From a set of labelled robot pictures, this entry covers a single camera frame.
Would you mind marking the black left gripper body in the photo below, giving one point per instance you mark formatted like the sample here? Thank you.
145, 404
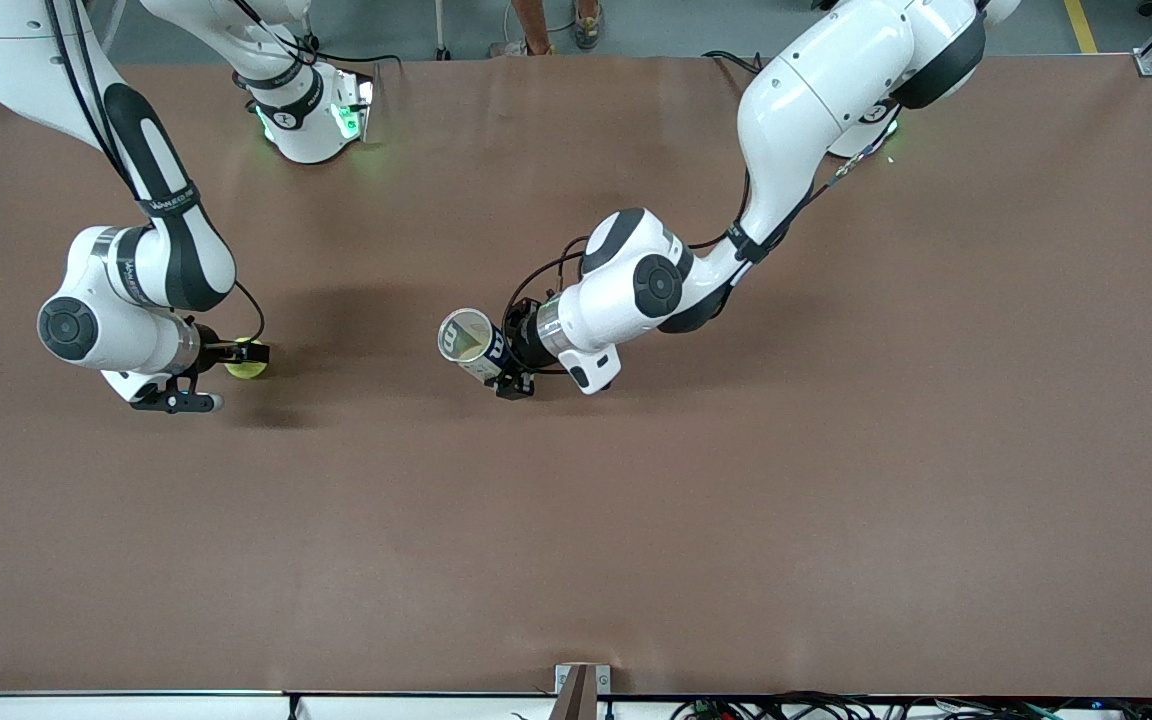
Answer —
528, 343

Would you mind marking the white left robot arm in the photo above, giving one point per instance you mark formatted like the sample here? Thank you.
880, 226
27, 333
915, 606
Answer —
816, 90

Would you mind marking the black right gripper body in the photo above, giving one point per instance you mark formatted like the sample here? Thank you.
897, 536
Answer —
217, 353

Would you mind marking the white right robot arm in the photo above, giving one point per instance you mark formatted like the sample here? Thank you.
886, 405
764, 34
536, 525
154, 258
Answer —
131, 340

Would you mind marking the plain yellow tennis ball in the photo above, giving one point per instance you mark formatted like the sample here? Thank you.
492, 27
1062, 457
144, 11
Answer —
248, 372

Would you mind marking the person's foot in sandal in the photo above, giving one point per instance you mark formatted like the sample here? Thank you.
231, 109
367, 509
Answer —
588, 25
534, 25

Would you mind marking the metal table edge bracket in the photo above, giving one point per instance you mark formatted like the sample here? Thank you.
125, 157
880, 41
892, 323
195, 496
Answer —
562, 680

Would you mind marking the white blue tennis ball can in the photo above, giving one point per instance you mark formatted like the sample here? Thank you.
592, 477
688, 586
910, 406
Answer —
466, 338

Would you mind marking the thin white pole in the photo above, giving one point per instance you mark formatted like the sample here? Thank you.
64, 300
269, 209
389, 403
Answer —
439, 30

